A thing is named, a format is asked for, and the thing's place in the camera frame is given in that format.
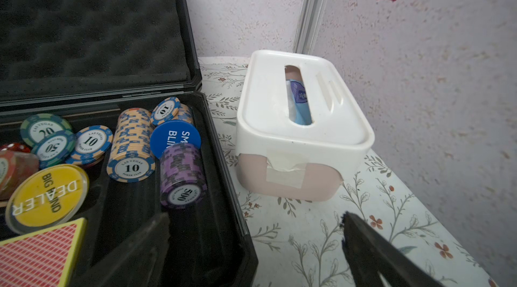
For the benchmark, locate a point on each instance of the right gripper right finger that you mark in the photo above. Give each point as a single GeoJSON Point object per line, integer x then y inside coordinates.
{"type": "Point", "coordinates": [373, 260]}

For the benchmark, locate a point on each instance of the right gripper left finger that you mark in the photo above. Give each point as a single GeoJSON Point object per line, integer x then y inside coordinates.
{"type": "Point", "coordinates": [138, 261]}

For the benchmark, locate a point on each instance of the grey hard poker case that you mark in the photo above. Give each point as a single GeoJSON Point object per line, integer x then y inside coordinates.
{"type": "Point", "coordinates": [87, 61]}

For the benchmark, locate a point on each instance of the blue 10 poker chip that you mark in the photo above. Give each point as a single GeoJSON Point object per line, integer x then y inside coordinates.
{"type": "Point", "coordinates": [91, 145]}

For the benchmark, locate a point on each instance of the green 20 poker chip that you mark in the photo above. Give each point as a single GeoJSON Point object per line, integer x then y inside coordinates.
{"type": "Point", "coordinates": [37, 127]}

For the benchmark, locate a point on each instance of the purple 500 chip stack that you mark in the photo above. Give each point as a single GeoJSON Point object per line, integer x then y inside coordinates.
{"type": "Point", "coordinates": [182, 178]}

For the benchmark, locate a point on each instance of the playing card deck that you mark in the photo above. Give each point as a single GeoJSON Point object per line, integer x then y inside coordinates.
{"type": "Point", "coordinates": [43, 258]}

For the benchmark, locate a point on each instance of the orange blue chip stack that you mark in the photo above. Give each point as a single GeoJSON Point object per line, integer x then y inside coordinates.
{"type": "Point", "coordinates": [131, 159]}

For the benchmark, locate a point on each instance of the yellow dealer button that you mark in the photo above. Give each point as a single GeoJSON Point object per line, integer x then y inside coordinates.
{"type": "Point", "coordinates": [47, 198]}

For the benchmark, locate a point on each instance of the blue small blind button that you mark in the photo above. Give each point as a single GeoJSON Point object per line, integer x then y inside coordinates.
{"type": "Point", "coordinates": [171, 133]}

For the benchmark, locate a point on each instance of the white tissue box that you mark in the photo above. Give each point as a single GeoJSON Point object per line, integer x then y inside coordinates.
{"type": "Point", "coordinates": [299, 133]}

